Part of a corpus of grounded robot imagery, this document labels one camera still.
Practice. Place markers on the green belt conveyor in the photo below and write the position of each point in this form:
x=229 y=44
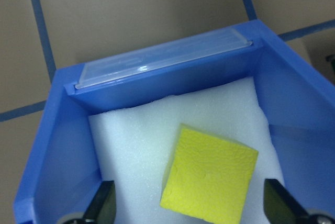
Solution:
x=331 y=64

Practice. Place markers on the white foam pad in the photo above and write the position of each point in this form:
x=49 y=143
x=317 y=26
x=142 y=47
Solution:
x=131 y=143

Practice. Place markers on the clear plastic label holder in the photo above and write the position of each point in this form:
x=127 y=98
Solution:
x=157 y=56

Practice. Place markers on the yellow foam block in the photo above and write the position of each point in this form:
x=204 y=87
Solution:
x=209 y=171

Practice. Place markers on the blue plastic storage bin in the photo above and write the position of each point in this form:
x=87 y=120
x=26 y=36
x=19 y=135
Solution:
x=288 y=85

